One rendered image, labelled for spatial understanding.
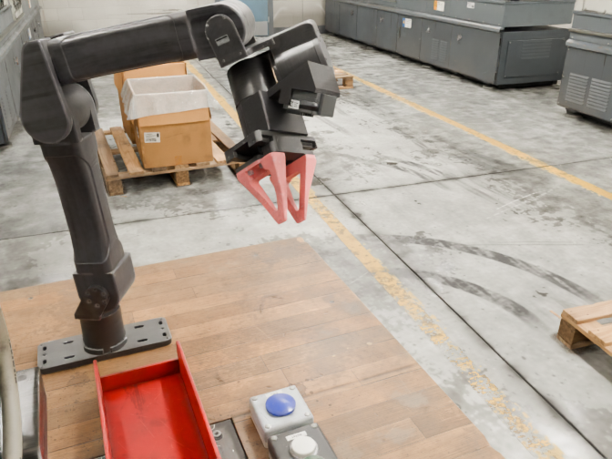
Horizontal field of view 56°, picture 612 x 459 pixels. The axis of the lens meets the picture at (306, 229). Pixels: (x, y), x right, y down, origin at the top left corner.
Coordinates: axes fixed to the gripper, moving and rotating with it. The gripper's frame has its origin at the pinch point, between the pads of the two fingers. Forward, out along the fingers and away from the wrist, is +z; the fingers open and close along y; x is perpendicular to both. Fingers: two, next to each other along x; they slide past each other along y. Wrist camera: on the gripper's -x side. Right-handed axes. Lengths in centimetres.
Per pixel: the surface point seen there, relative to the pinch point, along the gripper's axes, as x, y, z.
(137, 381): 33.5, -4.5, 13.0
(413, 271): 114, 205, -9
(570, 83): 87, 538, -160
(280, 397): 14.3, 4.3, 20.5
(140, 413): 29.7, -7.2, 17.4
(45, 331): 53, -8, 1
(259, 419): 15.5, 0.7, 22.2
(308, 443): 8.4, 1.2, 26.2
